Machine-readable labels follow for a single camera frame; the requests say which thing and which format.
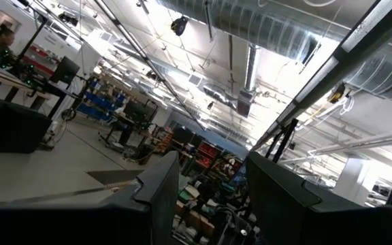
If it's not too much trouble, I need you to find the blue storage bin shelf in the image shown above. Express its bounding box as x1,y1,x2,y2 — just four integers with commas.
76,78,129,123

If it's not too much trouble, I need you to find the silver ventilation duct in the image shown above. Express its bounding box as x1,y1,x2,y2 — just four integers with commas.
344,40,392,108
157,0,323,64

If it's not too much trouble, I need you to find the black beam with light strip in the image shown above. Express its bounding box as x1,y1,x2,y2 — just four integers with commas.
251,0,392,151

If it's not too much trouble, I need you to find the thin ceiling rail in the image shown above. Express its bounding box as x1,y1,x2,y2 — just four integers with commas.
92,0,208,132

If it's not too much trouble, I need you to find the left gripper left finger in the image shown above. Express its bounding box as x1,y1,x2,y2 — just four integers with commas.
93,150,180,245

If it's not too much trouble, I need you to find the black computer monitor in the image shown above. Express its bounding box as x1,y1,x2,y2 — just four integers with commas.
123,99,159,126
48,56,81,85

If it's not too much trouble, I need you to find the black floor mat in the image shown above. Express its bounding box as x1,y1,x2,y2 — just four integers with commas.
86,169,145,186

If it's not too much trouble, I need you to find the yellow hanging reel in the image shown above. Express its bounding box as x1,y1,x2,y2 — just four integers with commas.
327,82,347,105

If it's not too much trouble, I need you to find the white pillar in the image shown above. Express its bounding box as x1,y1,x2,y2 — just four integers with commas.
333,155,371,206

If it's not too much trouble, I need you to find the red storage bin rack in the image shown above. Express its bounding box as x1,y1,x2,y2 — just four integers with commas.
195,140,223,170

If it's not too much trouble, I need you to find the black bulky box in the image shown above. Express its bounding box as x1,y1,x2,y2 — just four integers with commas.
0,103,53,154

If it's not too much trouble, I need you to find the black hanging reel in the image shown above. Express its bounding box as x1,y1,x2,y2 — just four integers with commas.
170,15,189,37

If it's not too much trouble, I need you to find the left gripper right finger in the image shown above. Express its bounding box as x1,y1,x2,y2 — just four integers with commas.
245,151,369,245

